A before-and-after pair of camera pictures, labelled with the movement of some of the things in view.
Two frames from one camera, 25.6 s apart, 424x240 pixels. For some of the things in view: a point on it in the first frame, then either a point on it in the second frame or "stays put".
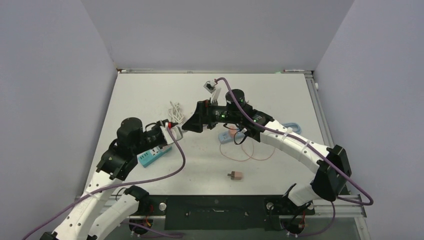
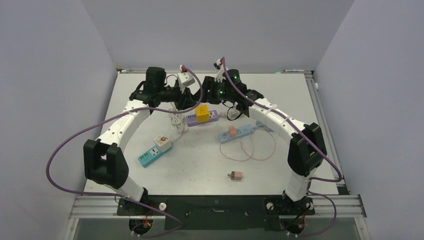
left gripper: x=157 y=126 -> x=185 y=99
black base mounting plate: x=221 y=212 stays put
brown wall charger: x=236 y=175 stays put
